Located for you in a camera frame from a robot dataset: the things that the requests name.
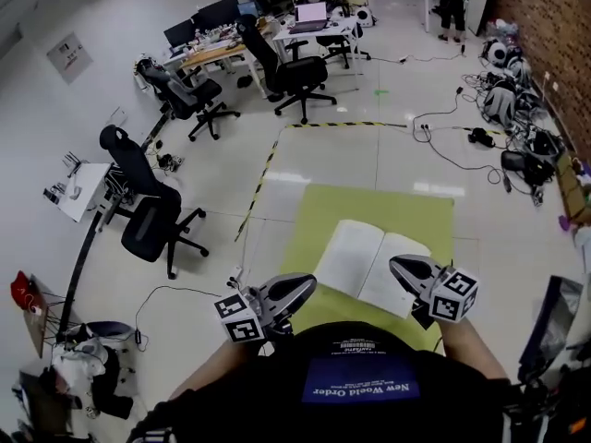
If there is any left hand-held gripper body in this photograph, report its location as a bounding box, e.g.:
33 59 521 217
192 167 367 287
213 272 319 343

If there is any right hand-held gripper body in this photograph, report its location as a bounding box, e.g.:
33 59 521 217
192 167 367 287
389 254 479 329

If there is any white book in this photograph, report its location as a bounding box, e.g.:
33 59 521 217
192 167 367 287
312 219 433 320

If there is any person's right forearm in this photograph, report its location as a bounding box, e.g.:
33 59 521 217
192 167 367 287
437 316 510 383

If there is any person's left forearm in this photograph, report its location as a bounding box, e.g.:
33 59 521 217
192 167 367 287
169 338 244 401

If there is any open laptop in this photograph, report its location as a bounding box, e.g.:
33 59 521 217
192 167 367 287
288 1 332 35

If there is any green mat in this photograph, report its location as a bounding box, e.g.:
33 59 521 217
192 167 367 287
280 183 456 354

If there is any yellow black floor tape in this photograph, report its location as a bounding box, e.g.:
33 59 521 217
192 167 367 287
233 120 407 244

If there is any person's black t-shirt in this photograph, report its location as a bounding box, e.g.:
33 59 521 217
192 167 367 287
124 320 514 443

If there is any black bag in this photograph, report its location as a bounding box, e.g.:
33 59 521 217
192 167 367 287
500 150 528 173

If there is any dark tilted monitor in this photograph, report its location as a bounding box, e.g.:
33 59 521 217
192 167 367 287
518 274 585 378

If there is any black office chair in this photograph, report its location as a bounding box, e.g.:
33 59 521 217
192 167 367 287
236 14 338 126
99 125 210 281
146 66 242 143
317 33 372 69

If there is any cardboard box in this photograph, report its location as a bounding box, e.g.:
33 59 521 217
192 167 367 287
555 153 591 226

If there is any grey backpack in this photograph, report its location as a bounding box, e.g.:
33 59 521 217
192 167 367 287
482 85 522 129

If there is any pile of clothes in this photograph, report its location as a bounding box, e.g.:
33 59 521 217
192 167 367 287
49 320 136 420

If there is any small white desk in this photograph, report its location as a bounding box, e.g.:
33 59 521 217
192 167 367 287
42 162 115 224

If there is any brown board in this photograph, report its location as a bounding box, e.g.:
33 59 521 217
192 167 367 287
21 273 51 360

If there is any wooden desk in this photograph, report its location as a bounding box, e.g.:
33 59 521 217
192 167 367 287
178 39 260 88

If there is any red cap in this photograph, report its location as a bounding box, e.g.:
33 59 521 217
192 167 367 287
9 269 34 312

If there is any black monitor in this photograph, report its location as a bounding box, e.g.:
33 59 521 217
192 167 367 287
163 18 197 49
195 0 242 32

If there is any long black floor cable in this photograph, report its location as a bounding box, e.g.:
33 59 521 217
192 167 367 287
412 88 513 194

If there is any black camera device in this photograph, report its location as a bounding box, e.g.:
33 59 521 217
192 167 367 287
467 126 496 148

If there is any wall poster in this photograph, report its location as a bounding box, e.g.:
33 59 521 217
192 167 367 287
45 30 94 86

